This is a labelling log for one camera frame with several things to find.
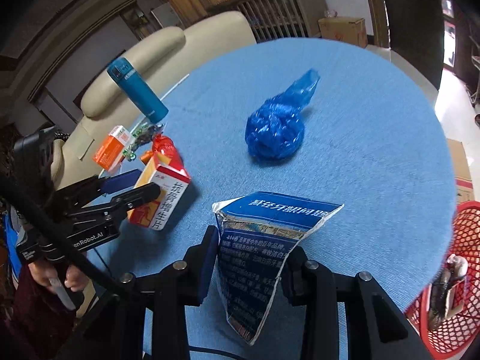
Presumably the yellow red medicine box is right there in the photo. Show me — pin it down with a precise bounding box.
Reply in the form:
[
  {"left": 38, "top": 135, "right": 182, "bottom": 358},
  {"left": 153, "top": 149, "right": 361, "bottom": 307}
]
[{"left": 128, "top": 153, "right": 191, "bottom": 231}]

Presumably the red plastic bag ball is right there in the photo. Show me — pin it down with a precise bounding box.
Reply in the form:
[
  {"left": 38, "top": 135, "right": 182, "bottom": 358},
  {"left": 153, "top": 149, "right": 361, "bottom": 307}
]
[{"left": 140, "top": 133, "right": 183, "bottom": 170}]

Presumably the blue plastic bag ball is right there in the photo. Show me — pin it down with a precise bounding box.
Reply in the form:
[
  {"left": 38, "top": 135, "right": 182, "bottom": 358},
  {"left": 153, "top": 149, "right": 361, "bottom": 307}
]
[{"left": 244, "top": 69, "right": 320, "bottom": 162}]

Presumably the red plastic trash basket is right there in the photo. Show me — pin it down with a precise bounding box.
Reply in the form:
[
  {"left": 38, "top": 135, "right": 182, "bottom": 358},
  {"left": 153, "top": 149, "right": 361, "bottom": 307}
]
[{"left": 405, "top": 201, "right": 479, "bottom": 359}]

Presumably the person left hand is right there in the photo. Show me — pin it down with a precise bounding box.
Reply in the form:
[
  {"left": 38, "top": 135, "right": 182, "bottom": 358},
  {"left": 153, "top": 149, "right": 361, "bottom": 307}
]
[{"left": 28, "top": 260, "right": 91, "bottom": 293}]

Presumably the orange white tissue pack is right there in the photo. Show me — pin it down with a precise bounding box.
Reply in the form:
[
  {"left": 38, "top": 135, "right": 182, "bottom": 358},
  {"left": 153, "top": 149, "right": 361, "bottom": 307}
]
[{"left": 93, "top": 125, "right": 132, "bottom": 172}]

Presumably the green wrapped candy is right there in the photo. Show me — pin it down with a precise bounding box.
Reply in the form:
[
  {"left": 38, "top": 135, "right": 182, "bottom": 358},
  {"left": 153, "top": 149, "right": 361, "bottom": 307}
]
[{"left": 122, "top": 149, "right": 137, "bottom": 162}]

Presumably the bag of dark seeds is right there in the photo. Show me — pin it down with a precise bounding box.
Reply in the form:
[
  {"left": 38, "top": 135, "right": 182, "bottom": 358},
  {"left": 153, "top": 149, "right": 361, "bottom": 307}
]
[{"left": 132, "top": 122, "right": 164, "bottom": 146}]

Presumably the teal thermos bottle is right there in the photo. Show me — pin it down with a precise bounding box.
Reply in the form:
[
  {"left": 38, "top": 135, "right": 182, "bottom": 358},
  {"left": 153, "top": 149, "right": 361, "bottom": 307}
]
[{"left": 106, "top": 57, "right": 168, "bottom": 125}]

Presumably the cream leather sofa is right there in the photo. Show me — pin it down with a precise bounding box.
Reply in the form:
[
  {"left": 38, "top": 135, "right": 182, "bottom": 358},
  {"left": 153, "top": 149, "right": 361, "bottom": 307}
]
[{"left": 50, "top": 10, "right": 256, "bottom": 189}]

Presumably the flat cardboard on floor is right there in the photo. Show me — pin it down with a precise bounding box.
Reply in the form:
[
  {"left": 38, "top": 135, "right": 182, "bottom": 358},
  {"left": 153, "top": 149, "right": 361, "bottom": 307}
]
[{"left": 447, "top": 139, "right": 475, "bottom": 205}]

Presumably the wooden radiator cabinet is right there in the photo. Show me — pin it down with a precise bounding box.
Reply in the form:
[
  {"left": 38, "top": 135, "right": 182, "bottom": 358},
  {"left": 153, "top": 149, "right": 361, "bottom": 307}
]
[{"left": 208, "top": 0, "right": 328, "bottom": 42}]

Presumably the cardboard box on floor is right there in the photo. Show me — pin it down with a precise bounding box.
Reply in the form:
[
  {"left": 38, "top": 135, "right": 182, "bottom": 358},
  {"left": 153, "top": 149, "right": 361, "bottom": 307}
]
[{"left": 318, "top": 17, "right": 368, "bottom": 48}]

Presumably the dark wooden door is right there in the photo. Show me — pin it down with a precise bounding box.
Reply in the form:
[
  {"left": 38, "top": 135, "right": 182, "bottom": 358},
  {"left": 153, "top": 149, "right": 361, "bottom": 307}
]
[{"left": 385, "top": 0, "right": 444, "bottom": 89}]

